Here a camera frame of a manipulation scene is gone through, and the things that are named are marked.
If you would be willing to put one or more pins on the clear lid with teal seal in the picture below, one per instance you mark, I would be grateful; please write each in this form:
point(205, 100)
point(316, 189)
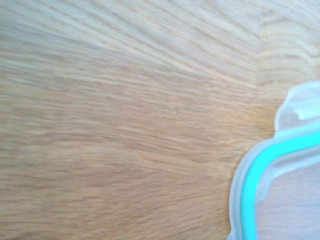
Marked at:
point(250, 175)

